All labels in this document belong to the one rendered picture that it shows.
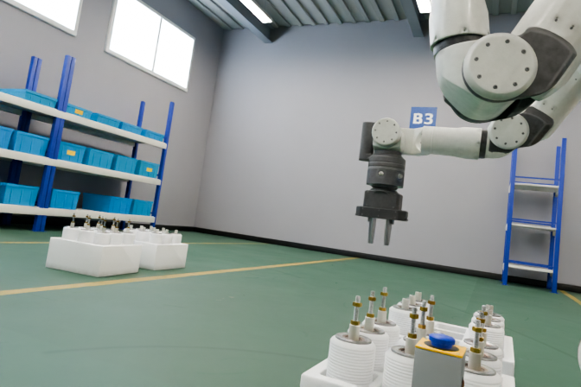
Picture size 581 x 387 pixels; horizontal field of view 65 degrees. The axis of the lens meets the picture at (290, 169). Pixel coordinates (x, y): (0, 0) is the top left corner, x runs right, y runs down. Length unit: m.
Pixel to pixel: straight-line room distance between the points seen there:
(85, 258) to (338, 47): 6.29
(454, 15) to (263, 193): 7.68
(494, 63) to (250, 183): 7.87
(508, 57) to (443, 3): 0.11
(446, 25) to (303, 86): 7.72
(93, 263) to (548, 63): 2.69
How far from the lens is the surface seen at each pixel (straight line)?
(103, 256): 2.95
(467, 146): 1.09
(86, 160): 5.97
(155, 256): 3.40
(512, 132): 1.06
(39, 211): 5.55
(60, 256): 3.13
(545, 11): 0.64
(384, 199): 1.10
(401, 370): 0.97
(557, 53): 0.61
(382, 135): 1.08
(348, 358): 0.99
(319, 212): 7.76
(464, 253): 7.29
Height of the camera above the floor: 0.48
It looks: 6 degrees up
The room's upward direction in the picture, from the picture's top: 7 degrees clockwise
